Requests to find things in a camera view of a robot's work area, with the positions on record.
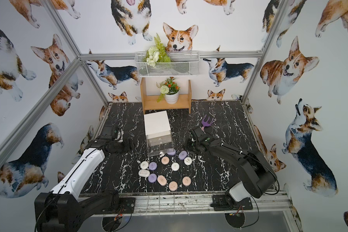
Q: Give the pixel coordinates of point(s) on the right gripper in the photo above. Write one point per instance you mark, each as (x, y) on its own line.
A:
(197, 136)

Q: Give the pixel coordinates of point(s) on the purple earphone case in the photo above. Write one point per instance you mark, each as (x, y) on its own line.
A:
(152, 166)
(152, 178)
(171, 153)
(182, 155)

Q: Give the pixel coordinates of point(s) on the purple earphone case top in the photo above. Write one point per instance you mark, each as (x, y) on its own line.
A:
(171, 153)

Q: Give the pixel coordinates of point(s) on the white mini drawer cabinet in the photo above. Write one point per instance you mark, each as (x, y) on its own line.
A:
(157, 128)

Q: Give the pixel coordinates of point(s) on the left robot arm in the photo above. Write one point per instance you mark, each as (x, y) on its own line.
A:
(60, 210)

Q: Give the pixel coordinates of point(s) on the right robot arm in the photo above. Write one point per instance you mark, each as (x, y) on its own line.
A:
(255, 174)

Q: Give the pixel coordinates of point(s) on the purple pink toy rake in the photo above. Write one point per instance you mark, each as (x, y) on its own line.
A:
(207, 121)

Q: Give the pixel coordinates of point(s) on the white earphone case right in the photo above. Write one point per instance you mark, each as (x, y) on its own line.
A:
(188, 161)

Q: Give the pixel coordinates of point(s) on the white earphone case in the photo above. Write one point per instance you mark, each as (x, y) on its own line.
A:
(188, 161)
(175, 166)
(144, 165)

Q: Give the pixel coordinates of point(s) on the white earphone case upper left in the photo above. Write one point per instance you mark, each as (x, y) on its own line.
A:
(144, 165)

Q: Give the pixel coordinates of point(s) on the white earphone case middle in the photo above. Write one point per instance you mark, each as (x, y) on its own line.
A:
(175, 166)

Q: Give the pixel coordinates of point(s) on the white earphone case oval left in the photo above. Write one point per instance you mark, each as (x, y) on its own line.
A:
(144, 173)

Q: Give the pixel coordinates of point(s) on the pink earphone case upper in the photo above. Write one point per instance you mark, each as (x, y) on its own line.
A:
(165, 160)

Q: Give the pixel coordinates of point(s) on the pink earphone case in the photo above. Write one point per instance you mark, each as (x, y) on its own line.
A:
(186, 181)
(173, 186)
(165, 160)

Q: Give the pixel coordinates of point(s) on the pink earphone case right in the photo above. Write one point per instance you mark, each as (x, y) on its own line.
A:
(186, 181)

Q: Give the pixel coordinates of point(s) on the pink earphone case oval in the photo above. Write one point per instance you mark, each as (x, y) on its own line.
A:
(162, 180)

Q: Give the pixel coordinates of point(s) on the pink earphone case bottom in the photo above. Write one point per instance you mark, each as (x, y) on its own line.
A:
(173, 186)

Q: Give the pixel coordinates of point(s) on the white potted plant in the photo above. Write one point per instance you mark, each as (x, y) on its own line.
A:
(169, 91)

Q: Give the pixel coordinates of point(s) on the green white artificial flowers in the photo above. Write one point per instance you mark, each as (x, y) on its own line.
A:
(156, 54)

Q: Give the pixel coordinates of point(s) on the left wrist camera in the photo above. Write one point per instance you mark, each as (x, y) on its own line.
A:
(111, 132)

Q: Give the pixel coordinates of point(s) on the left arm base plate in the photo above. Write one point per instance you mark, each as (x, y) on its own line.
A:
(126, 205)

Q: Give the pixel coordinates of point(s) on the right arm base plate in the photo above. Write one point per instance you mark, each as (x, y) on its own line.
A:
(226, 203)

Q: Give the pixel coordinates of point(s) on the white wire basket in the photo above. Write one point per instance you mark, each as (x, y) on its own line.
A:
(181, 64)

